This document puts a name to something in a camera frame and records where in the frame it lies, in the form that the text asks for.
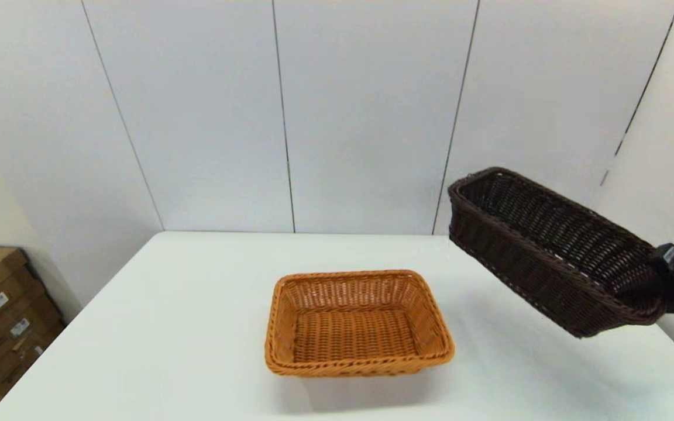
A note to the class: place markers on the dark brown wicker basket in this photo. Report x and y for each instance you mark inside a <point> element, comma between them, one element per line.
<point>536,257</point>

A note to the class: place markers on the orange wicker basket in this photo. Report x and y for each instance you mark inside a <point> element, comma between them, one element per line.
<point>354,333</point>

